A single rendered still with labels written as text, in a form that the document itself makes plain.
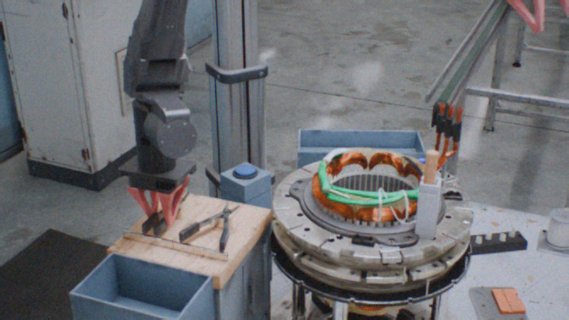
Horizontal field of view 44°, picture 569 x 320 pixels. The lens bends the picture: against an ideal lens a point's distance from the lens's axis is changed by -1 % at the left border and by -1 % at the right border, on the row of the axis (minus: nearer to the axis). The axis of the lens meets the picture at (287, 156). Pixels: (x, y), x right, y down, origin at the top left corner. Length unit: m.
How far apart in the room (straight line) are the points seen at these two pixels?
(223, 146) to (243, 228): 0.43
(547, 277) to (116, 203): 2.25
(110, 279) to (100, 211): 2.23
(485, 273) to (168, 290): 0.74
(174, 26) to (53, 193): 2.64
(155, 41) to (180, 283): 0.35
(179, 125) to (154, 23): 0.14
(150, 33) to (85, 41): 2.27
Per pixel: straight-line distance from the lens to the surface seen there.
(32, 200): 3.51
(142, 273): 1.08
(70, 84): 3.29
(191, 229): 1.07
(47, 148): 3.55
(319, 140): 1.46
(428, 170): 1.01
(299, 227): 1.07
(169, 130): 0.95
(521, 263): 1.61
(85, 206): 3.38
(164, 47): 0.97
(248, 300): 1.18
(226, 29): 1.43
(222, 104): 1.48
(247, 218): 1.14
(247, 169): 1.33
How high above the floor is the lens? 1.67
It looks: 27 degrees down
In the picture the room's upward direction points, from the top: straight up
